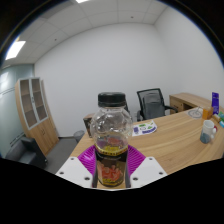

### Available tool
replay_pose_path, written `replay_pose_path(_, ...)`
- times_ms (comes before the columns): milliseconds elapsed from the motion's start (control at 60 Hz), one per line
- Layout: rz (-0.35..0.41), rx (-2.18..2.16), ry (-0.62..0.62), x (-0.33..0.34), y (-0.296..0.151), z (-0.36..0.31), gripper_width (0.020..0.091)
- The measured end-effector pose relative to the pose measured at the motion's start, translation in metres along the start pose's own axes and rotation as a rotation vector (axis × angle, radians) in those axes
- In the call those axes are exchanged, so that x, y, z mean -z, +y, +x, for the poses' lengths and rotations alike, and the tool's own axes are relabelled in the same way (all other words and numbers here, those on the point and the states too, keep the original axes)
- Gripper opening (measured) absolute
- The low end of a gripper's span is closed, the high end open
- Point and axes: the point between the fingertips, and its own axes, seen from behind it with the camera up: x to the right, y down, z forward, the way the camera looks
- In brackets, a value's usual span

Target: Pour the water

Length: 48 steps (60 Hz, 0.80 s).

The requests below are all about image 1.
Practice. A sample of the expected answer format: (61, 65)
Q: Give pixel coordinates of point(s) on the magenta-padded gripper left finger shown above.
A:
(71, 170)

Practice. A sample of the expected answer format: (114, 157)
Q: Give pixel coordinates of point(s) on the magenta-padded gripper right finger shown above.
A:
(150, 170)

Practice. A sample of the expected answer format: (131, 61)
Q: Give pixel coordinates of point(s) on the clear bottle with dark label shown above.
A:
(111, 133)

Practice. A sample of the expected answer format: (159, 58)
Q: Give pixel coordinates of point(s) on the grey trash bin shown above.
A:
(79, 136)

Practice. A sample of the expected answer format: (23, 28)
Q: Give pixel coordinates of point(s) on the white printed leaflet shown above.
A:
(145, 128)

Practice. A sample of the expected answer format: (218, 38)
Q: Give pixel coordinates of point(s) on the small dark brown box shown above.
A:
(87, 126)

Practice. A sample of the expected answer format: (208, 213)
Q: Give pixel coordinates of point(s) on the wooden glass-door cabinet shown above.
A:
(41, 133)

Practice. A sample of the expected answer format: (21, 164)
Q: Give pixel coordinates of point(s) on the black leather sofa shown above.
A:
(26, 153)

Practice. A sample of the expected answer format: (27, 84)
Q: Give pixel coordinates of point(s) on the grey mesh office chair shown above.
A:
(153, 105)

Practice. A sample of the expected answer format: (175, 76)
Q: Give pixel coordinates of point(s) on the white and grey mug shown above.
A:
(207, 132)

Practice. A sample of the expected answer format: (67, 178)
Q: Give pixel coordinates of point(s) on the round glass ashtray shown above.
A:
(195, 113)

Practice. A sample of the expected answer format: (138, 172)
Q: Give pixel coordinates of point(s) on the wooden side desk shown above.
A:
(186, 100)

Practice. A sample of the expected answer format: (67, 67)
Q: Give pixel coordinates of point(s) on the orange wooden tissue box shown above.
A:
(207, 113)

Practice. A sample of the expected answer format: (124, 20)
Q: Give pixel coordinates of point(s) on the purple standing sign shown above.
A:
(215, 102)

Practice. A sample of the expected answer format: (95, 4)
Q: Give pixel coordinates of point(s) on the rectangular ceiling light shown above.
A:
(82, 1)
(15, 50)

